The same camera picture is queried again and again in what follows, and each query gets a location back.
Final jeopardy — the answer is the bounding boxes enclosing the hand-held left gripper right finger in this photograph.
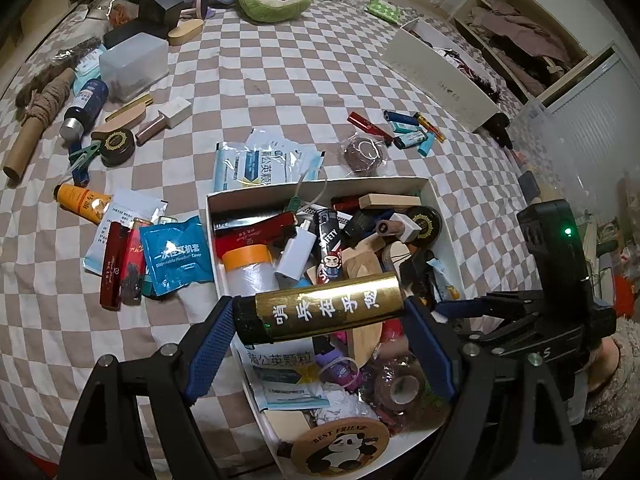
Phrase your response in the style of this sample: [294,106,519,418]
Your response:
[402,296,583,480]

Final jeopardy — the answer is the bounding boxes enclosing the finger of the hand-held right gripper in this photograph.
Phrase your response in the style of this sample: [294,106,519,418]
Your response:
[439,290,547,321]
[456,311,550,358]

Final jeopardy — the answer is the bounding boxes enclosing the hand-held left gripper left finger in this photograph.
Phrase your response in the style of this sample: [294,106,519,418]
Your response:
[60,296,236,480]

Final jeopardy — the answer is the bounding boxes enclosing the blue white medicine packet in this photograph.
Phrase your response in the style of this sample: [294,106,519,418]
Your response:
[212,142,273,192]
[247,127,326,186]
[240,340,331,411]

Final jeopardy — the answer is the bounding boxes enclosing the gold tube with black cap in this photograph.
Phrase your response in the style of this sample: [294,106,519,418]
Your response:
[232,271,405,348]

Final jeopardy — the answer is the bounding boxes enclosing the panda wooden coaster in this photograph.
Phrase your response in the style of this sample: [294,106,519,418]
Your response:
[290,417,391,476]

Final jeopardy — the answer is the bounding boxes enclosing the white cardboard box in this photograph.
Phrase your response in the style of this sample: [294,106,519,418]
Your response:
[206,176,463,480]

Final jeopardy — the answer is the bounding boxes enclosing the person's right hand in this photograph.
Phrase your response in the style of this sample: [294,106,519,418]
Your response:
[582,335,626,396]

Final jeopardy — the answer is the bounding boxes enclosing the small orange print packet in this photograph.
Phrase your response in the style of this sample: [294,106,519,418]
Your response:
[427,257,458,301]

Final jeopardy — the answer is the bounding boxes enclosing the cream oval with black band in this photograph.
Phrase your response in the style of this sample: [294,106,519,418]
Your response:
[382,242,416,271]

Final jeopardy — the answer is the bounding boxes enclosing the black round tin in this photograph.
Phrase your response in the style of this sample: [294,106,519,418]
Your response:
[99,129,137,167]
[407,205,443,248]

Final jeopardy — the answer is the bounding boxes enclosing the small purple bottle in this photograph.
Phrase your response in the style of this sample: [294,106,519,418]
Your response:
[317,355,363,391]

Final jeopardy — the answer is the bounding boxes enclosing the plastic film roll orange tape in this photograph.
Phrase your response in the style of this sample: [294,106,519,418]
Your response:
[220,245,278,301]

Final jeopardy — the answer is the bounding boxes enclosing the brown bottle white cap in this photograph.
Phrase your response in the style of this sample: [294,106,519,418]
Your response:
[376,214,421,243]

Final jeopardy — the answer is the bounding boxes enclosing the clear plastic bin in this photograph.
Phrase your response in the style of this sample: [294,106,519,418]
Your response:
[505,100,626,241]

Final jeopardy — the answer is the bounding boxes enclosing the blue square packet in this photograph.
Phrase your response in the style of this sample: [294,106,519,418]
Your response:
[139,216,216,298]

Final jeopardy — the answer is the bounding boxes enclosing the flat wooden piece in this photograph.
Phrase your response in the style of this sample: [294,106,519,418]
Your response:
[260,407,313,443]

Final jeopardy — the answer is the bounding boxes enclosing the white crumpled tissue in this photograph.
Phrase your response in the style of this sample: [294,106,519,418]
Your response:
[310,390,371,423]

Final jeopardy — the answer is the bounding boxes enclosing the red printed lighter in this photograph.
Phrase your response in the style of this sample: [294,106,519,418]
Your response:
[120,217,151,306]

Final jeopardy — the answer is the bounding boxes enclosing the wooden block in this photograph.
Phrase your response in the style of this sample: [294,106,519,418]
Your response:
[359,192,422,211]

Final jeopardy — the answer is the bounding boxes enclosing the cartoon red lighter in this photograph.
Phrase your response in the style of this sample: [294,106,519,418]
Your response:
[320,252,346,286]

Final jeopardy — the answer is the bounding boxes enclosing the dark red lighter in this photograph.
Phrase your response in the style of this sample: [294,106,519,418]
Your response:
[99,221,130,311]

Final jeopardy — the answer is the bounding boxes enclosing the small black box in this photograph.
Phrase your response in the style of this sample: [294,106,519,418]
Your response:
[342,212,381,243]

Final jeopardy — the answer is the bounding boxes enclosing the white charger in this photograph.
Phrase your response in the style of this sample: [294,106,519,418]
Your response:
[275,220,316,281]

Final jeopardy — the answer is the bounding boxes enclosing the red flat box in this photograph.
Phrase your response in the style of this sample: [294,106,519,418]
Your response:
[212,212,296,241]

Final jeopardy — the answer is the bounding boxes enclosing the black doll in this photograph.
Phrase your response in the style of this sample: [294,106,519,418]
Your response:
[487,112,513,148]

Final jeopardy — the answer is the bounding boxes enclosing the black lighter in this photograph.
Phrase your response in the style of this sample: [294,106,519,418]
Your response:
[312,207,346,273]

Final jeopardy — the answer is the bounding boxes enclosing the sliding door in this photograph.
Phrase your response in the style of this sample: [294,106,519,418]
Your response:
[542,42,640,201]

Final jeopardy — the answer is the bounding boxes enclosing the white paper packet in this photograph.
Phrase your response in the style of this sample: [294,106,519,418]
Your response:
[82,190,168,276]

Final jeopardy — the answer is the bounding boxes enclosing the green printed lighter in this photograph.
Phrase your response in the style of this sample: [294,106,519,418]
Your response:
[392,130,426,150]

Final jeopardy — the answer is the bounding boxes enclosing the brown tape roll in bag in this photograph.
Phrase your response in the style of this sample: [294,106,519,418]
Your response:
[340,132,391,176]

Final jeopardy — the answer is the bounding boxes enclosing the clear zip ties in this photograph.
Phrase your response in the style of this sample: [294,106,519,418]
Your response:
[292,170,331,216]

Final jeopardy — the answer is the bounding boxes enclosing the orange tube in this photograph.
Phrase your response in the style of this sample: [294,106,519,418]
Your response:
[54,183,113,225]

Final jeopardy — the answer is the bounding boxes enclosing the white shoe box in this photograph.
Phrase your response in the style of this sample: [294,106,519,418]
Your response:
[382,17,506,133]

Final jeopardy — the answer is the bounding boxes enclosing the pile of dark trinkets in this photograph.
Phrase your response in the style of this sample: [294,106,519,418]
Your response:
[415,25,501,96]

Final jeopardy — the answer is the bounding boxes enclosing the pile of clothes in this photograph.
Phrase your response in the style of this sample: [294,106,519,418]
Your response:
[465,0,576,96]

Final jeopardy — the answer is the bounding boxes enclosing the green clip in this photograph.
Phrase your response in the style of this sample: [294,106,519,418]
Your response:
[67,142,101,171]

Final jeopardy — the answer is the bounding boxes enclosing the pink bottle white cap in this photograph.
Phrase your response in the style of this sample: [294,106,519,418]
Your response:
[135,97,192,146]

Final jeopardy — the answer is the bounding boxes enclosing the pink wooden oval piece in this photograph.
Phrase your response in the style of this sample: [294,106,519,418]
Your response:
[91,105,146,141]

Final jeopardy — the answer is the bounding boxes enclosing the gold bar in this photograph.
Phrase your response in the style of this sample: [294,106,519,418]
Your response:
[104,92,153,122]

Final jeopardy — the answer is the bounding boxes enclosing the blue bottle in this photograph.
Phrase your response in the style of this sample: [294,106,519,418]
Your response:
[59,77,110,142]

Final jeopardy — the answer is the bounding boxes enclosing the translucent plastic box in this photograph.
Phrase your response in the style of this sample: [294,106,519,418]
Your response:
[98,32,169,103]

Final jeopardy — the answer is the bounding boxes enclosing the green tissue packet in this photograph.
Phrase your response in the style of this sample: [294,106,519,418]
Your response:
[365,0,401,26]

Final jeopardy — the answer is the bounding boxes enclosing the teal face mask packet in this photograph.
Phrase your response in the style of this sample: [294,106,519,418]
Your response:
[75,45,108,91]

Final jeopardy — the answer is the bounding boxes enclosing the brown fuzzy scarf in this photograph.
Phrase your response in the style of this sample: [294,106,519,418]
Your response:
[15,35,101,108]

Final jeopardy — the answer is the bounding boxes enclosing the wooden oval box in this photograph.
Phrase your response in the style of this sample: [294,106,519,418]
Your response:
[167,18,205,46]

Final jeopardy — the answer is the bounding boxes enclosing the black flat box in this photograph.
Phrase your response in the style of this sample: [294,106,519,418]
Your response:
[102,20,168,50]

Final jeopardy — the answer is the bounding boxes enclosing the black cube box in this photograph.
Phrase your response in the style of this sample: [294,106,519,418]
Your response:
[138,0,185,28]

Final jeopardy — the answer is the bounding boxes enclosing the silver foil bag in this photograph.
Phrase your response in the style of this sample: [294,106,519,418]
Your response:
[89,0,123,20]

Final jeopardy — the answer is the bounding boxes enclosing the cardboard tube with rope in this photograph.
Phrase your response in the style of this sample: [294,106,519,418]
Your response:
[2,67,76,181]

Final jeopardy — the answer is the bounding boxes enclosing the orange string bundle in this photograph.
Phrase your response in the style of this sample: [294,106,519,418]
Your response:
[110,4,141,28]

